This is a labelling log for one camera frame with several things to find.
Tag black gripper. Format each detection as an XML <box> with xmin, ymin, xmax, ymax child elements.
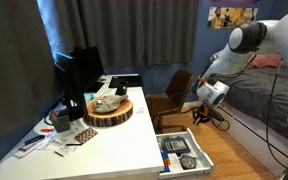
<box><xmin>192</xmin><ymin>105</ymin><xmax>219</xmax><ymax>126</ymax></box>

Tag white desk drawer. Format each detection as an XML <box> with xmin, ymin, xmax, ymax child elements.
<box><xmin>155</xmin><ymin>128</ymin><xmax>215</xmax><ymax>180</ymax></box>

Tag grey calculator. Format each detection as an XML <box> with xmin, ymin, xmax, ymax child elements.
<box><xmin>162</xmin><ymin>137</ymin><xmax>192</xmax><ymax>155</ymax></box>

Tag brown leather chair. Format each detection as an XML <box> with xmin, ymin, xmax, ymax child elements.
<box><xmin>146</xmin><ymin>69</ymin><xmax>194</xmax><ymax>134</ymax></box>

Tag round dark gadget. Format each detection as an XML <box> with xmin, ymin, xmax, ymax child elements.
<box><xmin>178</xmin><ymin>154</ymin><xmax>197</xmax><ymax>170</ymax></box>

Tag white paper box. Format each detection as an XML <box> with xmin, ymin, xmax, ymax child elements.
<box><xmin>167</xmin><ymin>153</ymin><xmax>184</xmax><ymax>173</ymax></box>

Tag blue and orange box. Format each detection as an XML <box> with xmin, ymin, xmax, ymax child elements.
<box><xmin>160</xmin><ymin>151</ymin><xmax>172</xmax><ymax>173</ymax></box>

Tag black mouse pad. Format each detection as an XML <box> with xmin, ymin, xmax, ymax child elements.
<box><xmin>108</xmin><ymin>75</ymin><xmax>144</xmax><ymax>89</ymax></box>

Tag black mouse with yellow dot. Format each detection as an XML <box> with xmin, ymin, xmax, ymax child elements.
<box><xmin>115</xmin><ymin>85</ymin><xmax>128</xmax><ymax>97</ymax></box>

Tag pink pillow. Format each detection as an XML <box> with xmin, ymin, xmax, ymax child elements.
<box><xmin>249</xmin><ymin>53</ymin><xmax>284</xmax><ymax>70</ymax></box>

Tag round wood slice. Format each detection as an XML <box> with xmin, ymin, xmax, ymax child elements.
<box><xmin>83</xmin><ymin>96</ymin><xmax>134</xmax><ymax>128</ymax></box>

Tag grey stone figure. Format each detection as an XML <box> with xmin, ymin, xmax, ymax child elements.
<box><xmin>92</xmin><ymin>94</ymin><xmax>130</xmax><ymax>114</ymax></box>

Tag basketball players poster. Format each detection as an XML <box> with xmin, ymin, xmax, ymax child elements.
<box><xmin>207</xmin><ymin>6</ymin><xmax>259</xmax><ymax>30</ymax></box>

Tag grey pleated curtain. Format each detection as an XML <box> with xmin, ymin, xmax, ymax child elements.
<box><xmin>53</xmin><ymin>0</ymin><xmax>200</xmax><ymax>68</ymax></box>

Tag pale green object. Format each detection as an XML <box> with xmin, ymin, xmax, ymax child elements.
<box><xmin>83</xmin><ymin>92</ymin><xmax>95</xmax><ymax>103</ymax></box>

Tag patterned brown case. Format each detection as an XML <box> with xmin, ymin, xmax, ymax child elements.
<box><xmin>74</xmin><ymin>127</ymin><xmax>99</xmax><ymax>145</ymax></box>

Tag small black monitor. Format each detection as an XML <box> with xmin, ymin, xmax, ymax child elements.
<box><xmin>69</xmin><ymin>45</ymin><xmax>106</xmax><ymax>94</ymax></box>

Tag large black monitor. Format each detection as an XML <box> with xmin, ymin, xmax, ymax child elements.
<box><xmin>53</xmin><ymin>54</ymin><xmax>89</xmax><ymax>122</ymax></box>

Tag grey desk organiser box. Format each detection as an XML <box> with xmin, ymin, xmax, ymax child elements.
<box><xmin>49</xmin><ymin>108</ymin><xmax>72</xmax><ymax>133</ymax></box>

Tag scattered white papers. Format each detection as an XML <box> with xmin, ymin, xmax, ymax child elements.
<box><xmin>13</xmin><ymin>118</ymin><xmax>82</xmax><ymax>159</ymax></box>

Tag purple pen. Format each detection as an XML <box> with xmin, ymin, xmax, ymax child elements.
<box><xmin>23</xmin><ymin>134</ymin><xmax>46</xmax><ymax>146</ymax></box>

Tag dark blackout curtain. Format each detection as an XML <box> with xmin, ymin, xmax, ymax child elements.
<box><xmin>0</xmin><ymin>0</ymin><xmax>63</xmax><ymax>149</ymax></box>

